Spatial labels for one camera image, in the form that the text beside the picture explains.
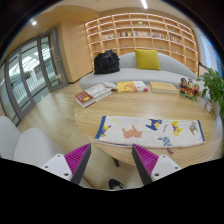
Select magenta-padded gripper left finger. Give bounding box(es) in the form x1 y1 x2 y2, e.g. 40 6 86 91
41 143 92 186

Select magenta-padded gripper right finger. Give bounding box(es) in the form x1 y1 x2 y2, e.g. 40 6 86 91
131 143 183 186

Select white towel with animal print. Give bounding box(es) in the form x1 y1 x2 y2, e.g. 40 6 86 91
94 115 206 149

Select small white pot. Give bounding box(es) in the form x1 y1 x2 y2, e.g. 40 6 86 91
204 100 213 113

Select red and white book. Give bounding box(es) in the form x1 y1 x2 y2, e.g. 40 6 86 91
74 83 114 109

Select flat yellow book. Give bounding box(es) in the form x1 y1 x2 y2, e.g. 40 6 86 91
149 81 180 95

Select colourful figurine group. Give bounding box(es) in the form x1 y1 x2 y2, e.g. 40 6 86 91
178 77 202 101

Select yellow and orange book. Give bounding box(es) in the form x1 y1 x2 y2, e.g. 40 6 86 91
116 80 149 94

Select small patterned pouch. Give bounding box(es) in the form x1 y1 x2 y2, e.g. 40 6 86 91
102 81 119 91

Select grey curved sofa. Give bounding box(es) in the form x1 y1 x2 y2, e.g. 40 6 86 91
79 51 198 92

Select green potted plant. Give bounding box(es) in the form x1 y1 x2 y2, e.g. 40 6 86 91
196 67 224 118

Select grey-framed glass doors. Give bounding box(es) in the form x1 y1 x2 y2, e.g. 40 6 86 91
0 28 69 127

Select yellow cushion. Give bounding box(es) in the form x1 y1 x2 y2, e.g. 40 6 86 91
133 48 162 72

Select black bag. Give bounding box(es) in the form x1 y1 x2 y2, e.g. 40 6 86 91
93 49 121 75

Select window with white curtain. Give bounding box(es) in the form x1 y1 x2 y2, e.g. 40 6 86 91
194 28 224 73

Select wooden wall shelf unit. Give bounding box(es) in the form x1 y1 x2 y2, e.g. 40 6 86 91
84 12 200 76

